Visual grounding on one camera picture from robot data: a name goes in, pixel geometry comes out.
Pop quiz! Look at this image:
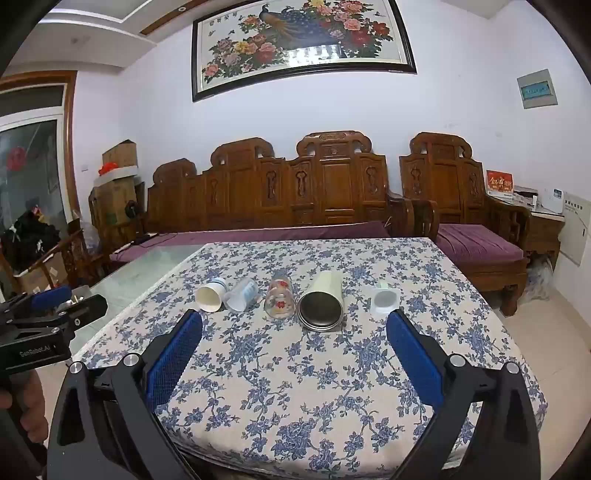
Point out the white wall cabinet panel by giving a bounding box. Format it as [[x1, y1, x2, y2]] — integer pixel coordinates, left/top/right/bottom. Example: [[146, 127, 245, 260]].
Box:
[[558, 194, 591, 267]]

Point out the red gift box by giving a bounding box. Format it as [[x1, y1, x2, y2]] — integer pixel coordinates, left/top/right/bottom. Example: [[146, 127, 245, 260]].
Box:
[[486, 170, 515, 195]]

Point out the person's left hand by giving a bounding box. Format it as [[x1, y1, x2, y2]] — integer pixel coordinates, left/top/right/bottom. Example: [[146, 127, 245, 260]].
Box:
[[0, 368, 49, 446]]

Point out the glass cup with red flowers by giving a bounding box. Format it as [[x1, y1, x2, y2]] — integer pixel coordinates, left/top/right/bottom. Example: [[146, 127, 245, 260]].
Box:
[[263, 276, 296, 319]]

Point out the small cardboard box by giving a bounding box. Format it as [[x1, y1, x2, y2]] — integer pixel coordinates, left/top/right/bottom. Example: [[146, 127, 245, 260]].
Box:
[[102, 140, 139, 169]]

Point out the square purple seat cushion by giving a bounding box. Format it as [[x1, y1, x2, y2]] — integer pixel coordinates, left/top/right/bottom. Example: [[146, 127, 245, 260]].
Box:
[[436, 224, 527, 265]]

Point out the small white square cup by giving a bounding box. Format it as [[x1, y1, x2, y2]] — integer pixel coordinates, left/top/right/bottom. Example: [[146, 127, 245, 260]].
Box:
[[369, 282, 400, 317]]

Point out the framed peacock flower painting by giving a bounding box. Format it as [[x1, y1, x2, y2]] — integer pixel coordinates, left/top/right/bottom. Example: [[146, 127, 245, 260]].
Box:
[[191, 0, 418, 103]]

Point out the grey wall electrical panel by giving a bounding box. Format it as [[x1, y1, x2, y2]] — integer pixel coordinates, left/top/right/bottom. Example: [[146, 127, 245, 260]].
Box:
[[516, 69, 557, 110]]

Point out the wooden chair with armrest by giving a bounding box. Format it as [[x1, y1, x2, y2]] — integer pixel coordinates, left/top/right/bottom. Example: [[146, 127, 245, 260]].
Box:
[[25, 218, 112, 291]]

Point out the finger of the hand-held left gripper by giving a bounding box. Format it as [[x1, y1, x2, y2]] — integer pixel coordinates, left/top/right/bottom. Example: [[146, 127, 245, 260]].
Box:
[[9, 285, 75, 315], [46, 294, 110, 340]]

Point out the blue floral tablecloth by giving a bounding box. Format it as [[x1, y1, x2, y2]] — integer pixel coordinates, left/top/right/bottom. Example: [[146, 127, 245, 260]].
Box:
[[74, 237, 548, 468]]

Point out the translucent plastic cup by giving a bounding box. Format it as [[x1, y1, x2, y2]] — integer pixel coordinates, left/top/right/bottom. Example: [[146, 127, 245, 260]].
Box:
[[224, 278, 260, 311]]

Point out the carved wooden sofa bench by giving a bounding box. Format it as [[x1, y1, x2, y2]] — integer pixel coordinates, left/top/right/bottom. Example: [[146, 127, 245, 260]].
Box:
[[145, 130, 416, 241]]

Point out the long purple seat cushion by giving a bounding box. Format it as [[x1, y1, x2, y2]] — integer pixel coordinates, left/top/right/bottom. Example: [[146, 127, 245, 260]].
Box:
[[110, 220, 392, 265]]

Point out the clear plastic bag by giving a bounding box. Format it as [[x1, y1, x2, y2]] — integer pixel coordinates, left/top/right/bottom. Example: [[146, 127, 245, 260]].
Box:
[[525, 255, 556, 302]]

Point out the white desktop device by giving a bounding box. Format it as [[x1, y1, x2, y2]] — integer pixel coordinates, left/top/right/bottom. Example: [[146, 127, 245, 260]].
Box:
[[542, 186, 567, 215]]

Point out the carved wooden armchair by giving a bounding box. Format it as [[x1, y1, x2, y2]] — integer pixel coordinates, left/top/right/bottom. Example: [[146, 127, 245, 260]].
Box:
[[399, 132, 533, 318]]

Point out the pile of dark clothing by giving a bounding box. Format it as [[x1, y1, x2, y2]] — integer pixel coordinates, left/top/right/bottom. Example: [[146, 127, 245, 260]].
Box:
[[0, 198, 62, 274]]

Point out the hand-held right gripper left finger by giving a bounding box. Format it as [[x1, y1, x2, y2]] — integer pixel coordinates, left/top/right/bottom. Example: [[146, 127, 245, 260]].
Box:
[[46, 309, 204, 480]]

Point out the wooden side table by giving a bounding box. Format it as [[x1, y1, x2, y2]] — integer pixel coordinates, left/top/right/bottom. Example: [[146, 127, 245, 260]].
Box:
[[489, 194, 567, 260]]

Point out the white paper cup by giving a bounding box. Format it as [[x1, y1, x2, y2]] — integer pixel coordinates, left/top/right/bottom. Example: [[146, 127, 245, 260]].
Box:
[[196, 277, 228, 313]]

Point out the red door ornament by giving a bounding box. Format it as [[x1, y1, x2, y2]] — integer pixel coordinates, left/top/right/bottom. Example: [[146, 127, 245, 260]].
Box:
[[6, 147, 29, 172]]

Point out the wooden framed glass door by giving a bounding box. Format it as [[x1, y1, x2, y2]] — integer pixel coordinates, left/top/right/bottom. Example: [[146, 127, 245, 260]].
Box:
[[0, 71, 80, 296]]

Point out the large cardboard box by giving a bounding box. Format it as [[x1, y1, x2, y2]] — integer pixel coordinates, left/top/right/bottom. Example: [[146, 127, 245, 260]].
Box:
[[89, 177, 145, 234]]

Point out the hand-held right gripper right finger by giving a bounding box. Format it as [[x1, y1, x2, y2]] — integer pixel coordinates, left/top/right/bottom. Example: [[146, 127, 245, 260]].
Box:
[[385, 309, 543, 480]]

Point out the cream steel tumbler cup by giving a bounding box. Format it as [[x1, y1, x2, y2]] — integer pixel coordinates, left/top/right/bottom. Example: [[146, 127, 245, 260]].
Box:
[[297, 270, 346, 332]]

